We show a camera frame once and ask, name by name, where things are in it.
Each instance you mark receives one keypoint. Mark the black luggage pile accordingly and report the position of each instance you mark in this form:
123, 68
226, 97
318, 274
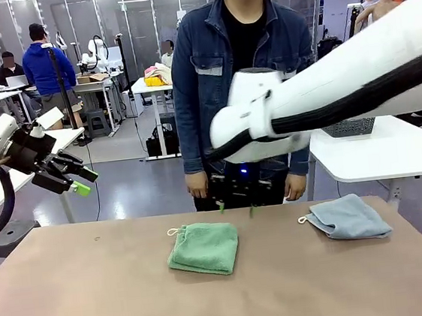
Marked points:
325, 44

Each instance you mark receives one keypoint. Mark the white side table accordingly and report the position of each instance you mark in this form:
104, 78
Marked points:
67, 137
365, 157

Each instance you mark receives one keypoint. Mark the person's right denim forearm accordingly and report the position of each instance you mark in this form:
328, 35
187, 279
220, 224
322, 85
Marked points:
191, 145

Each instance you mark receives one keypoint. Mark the person's right hand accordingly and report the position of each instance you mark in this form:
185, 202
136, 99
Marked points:
198, 185

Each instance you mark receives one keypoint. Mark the black pole stand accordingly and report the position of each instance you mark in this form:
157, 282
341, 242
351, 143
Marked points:
122, 61

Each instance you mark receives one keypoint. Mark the white panel on pole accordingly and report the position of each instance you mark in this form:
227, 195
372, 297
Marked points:
181, 14

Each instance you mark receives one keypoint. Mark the grey plastic lattice basket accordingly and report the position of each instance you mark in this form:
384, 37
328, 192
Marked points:
351, 127

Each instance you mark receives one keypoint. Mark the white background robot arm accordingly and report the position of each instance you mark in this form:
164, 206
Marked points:
99, 50

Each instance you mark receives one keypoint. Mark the person in denim jacket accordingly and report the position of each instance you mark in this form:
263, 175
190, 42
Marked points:
202, 72

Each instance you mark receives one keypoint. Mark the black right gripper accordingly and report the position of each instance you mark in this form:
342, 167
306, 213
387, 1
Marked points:
236, 185

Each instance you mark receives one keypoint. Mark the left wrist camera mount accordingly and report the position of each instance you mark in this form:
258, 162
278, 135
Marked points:
35, 130

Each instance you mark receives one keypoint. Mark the person in black hoodie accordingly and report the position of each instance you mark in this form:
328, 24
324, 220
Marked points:
11, 71

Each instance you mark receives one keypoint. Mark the blue-grey towel with loop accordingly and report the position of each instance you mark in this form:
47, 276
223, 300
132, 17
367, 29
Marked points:
353, 218

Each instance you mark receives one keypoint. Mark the grey laptop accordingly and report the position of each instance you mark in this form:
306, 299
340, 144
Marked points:
18, 81

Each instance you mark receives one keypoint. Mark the person's left hand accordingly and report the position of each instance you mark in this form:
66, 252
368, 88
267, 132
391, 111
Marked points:
296, 187

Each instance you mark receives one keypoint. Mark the black light stand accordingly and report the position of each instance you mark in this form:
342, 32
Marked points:
63, 90

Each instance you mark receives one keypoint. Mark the person's left denim forearm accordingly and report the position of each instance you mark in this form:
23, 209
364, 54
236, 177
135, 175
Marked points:
300, 161

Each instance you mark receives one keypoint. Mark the black bag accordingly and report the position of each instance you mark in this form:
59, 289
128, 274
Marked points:
157, 145

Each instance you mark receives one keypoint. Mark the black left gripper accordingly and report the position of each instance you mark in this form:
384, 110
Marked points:
29, 150

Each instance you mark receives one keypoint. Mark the person in blue hoodie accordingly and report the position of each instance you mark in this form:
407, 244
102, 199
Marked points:
48, 69

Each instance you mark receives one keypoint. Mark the seated person in white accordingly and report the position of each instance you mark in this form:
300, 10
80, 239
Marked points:
167, 58

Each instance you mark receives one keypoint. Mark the grey plastic stool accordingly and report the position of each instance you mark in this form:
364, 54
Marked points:
168, 121
98, 119
12, 239

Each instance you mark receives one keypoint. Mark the open cardboard box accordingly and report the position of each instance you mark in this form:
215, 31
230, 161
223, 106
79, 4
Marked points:
91, 78

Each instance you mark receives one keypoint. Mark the yellow pouch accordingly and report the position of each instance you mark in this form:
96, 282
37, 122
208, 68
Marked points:
154, 81

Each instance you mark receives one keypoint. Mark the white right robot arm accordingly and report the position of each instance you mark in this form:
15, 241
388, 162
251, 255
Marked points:
337, 69

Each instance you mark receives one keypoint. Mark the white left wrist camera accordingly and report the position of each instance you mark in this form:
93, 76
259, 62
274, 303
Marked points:
50, 118

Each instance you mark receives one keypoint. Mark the white standing desk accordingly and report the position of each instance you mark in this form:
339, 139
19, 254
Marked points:
147, 89

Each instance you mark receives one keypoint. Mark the green towel with loop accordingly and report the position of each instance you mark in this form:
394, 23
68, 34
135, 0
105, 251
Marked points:
205, 249

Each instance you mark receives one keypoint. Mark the beige mannequin grey trousers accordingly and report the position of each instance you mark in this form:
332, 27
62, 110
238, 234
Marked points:
384, 7

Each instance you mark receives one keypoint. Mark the white computer tower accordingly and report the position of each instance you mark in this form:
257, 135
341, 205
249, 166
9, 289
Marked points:
135, 103

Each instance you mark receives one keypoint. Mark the cream cloth pile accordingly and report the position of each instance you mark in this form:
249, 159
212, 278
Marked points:
162, 72

